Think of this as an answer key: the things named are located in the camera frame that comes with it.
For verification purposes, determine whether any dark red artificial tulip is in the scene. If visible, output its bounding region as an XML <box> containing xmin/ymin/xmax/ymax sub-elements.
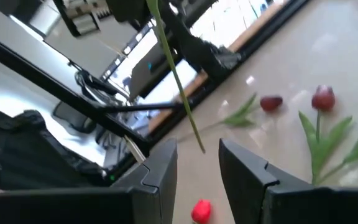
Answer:
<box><xmin>177</xmin><ymin>92</ymin><xmax>284</xmax><ymax>142</ymax></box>
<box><xmin>298</xmin><ymin>85</ymin><xmax>354</xmax><ymax>185</ymax></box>

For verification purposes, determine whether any black mesh office chair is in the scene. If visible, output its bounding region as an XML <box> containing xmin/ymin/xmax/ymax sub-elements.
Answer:
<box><xmin>53</xmin><ymin>101</ymin><xmax>96</xmax><ymax>134</ymax></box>

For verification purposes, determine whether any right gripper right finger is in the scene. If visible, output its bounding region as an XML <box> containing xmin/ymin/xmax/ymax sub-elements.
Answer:
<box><xmin>218</xmin><ymin>138</ymin><xmax>358</xmax><ymax>224</ymax></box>

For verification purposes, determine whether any cream artificial tulip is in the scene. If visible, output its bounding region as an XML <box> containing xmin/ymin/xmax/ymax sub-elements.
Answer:
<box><xmin>145</xmin><ymin>0</ymin><xmax>206</xmax><ymax>154</ymax></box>

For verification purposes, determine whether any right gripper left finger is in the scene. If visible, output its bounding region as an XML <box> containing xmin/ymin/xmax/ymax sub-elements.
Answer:
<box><xmin>0</xmin><ymin>138</ymin><xmax>179</xmax><ymax>224</ymax></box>

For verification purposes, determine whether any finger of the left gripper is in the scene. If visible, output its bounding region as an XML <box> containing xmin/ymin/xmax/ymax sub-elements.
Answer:
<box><xmin>162</xmin><ymin>0</ymin><xmax>242</xmax><ymax>78</ymax></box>
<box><xmin>106</xmin><ymin>0</ymin><xmax>152</xmax><ymax>22</ymax></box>

